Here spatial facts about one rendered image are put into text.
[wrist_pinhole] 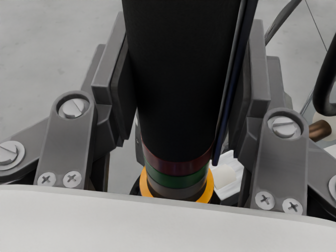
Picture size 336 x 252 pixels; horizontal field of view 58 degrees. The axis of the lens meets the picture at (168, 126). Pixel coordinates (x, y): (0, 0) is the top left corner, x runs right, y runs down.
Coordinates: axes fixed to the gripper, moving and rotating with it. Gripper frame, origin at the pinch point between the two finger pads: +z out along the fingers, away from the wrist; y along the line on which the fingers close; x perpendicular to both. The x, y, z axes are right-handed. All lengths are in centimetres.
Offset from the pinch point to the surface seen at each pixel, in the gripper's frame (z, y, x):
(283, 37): 218, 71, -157
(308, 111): 121, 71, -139
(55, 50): 180, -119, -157
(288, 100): 40, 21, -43
